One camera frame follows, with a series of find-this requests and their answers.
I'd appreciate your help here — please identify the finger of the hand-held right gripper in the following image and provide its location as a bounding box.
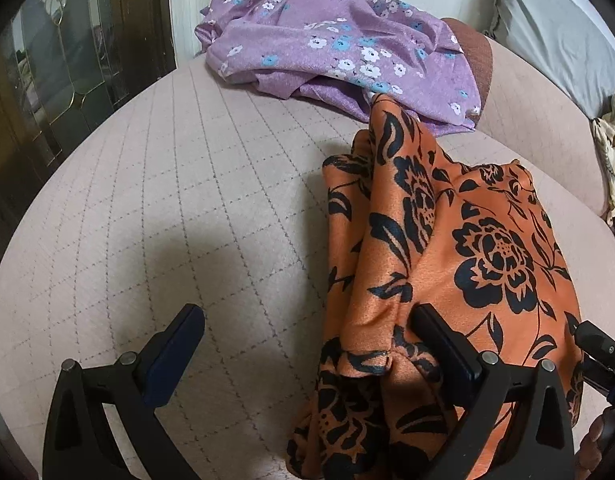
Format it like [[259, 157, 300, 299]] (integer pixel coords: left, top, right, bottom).
[[573, 320, 615, 403]]

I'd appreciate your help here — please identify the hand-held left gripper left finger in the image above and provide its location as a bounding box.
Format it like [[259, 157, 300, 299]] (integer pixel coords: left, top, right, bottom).
[[42, 304, 206, 480]]

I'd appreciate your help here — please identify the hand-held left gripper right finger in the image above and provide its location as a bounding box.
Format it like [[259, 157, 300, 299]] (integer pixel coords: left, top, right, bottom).
[[410, 304, 576, 480]]

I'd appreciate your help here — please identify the orange black floral cloth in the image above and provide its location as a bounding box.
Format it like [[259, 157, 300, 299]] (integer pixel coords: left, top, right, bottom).
[[288, 92, 585, 480]]

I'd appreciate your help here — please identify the person's right hand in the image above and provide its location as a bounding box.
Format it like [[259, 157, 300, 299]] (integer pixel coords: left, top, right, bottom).
[[577, 405, 615, 468]]

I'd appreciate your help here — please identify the pink quilted mattress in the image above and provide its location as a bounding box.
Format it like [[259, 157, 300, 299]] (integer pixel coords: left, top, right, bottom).
[[0, 57, 615, 480]]

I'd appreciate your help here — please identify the beige patterned cloth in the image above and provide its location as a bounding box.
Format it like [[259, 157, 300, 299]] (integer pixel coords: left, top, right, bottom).
[[590, 87, 615, 226]]

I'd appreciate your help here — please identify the pink bolster cushion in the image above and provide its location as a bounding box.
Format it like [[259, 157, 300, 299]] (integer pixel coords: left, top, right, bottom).
[[442, 17, 615, 223]]

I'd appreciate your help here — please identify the wooden glass door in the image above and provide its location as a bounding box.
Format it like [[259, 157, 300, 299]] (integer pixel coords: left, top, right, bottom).
[[0, 0, 178, 281]]

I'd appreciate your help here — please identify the grey pillow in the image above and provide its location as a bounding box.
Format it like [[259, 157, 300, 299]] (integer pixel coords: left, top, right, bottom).
[[487, 0, 615, 118]]

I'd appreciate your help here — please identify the purple floral cloth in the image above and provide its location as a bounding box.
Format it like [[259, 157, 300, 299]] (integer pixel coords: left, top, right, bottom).
[[195, 0, 483, 138]]

